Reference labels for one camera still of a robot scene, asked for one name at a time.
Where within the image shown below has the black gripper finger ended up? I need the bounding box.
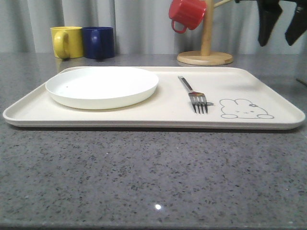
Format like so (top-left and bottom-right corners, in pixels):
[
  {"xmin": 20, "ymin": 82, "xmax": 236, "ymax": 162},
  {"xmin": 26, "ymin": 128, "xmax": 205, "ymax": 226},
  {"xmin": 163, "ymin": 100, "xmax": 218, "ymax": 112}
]
[
  {"xmin": 258, "ymin": 0, "xmax": 283, "ymax": 46},
  {"xmin": 285, "ymin": 0, "xmax": 307, "ymax": 46}
]

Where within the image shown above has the silver metal fork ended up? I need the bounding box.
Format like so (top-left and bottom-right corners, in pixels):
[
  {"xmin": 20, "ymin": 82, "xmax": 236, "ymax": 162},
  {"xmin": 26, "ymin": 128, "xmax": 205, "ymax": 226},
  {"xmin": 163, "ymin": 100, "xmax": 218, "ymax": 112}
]
[{"xmin": 178, "ymin": 76, "xmax": 208, "ymax": 115}]

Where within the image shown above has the white round plate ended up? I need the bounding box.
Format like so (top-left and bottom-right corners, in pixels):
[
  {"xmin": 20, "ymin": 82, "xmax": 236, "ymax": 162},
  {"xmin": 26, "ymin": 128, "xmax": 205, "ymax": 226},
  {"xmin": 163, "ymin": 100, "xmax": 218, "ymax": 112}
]
[{"xmin": 45, "ymin": 67, "xmax": 159, "ymax": 110}]

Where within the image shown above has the red ribbed mug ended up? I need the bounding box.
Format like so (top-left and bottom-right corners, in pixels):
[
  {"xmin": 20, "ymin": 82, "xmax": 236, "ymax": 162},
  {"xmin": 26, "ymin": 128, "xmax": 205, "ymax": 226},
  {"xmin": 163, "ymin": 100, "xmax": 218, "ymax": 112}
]
[{"xmin": 168, "ymin": 0, "xmax": 207, "ymax": 34}]

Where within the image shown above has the wooden mug tree stand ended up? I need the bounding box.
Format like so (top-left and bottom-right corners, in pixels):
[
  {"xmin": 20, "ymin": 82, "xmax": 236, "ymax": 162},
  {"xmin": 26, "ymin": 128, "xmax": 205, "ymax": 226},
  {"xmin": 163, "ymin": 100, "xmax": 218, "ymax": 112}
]
[{"xmin": 177, "ymin": 0, "xmax": 233, "ymax": 66}]

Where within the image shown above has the cream rabbit serving tray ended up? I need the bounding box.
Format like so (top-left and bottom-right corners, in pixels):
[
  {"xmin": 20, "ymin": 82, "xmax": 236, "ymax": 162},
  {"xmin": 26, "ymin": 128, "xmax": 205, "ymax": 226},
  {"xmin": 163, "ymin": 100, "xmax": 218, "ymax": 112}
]
[{"xmin": 3, "ymin": 67, "xmax": 306, "ymax": 130}]

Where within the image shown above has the dark blue mug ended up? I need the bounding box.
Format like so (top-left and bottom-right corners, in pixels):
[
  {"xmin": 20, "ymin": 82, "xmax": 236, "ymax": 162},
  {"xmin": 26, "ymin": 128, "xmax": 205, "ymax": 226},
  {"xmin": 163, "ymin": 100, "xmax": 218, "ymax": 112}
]
[{"xmin": 81, "ymin": 27, "xmax": 115, "ymax": 59}]

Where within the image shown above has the yellow mug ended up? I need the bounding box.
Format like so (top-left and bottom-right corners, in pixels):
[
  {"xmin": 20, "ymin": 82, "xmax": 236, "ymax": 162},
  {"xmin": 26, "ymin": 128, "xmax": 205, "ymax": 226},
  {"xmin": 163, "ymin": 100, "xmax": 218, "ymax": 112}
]
[{"xmin": 50, "ymin": 26, "xmax": 83, "ymax": 59}]

